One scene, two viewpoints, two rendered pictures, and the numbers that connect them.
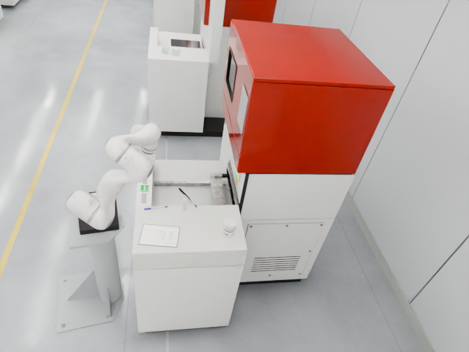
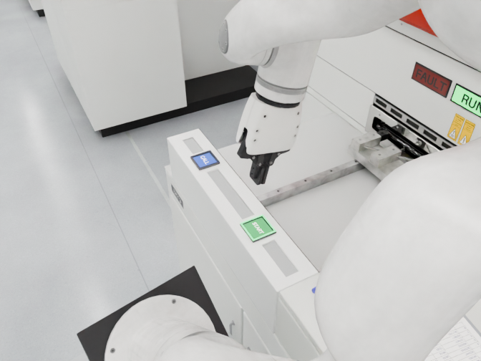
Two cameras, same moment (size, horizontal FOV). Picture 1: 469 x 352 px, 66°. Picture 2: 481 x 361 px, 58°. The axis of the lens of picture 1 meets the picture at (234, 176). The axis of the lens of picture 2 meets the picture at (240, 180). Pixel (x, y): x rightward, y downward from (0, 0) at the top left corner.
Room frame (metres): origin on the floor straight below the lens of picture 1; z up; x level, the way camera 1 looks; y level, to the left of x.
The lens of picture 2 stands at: (1.00, 0.72, 1.63)
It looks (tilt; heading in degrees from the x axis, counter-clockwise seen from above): 41 degrees down; 346
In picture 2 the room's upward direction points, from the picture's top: straight up
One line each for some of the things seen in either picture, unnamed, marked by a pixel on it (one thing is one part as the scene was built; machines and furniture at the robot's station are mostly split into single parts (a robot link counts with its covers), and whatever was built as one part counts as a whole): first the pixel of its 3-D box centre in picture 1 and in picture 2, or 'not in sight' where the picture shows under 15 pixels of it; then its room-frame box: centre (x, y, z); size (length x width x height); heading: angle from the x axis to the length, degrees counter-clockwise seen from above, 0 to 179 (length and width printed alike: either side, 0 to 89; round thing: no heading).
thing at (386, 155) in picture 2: (217, 183); (385, 155); (1.83, 0.11, 0.89); 0.08 x 0.03 x 0.03; 105
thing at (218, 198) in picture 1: (218, 194); (403, 180); (1.75, 0.09, 0.87); 0.36 x 0.08 x 0.03; 15
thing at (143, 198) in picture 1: (145, 183); (230, 215); (1.71, 0.57, 0.89); 0.55 x 0.09 x 0.14; 15
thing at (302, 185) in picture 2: (190, 183); (318, 180); (1.84, 0.29, 0.84); 0.50 x 0.02 x 0.03; 105
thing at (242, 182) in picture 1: (232, 157); (391, 85); (1.98, 0.04, 1.02); 0.82 x 0.03 x 0.40; 15
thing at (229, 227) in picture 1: (229, 228); not in sight; (1.35, -0.02, 1.01); 0.07 x 0.07 x 0.10
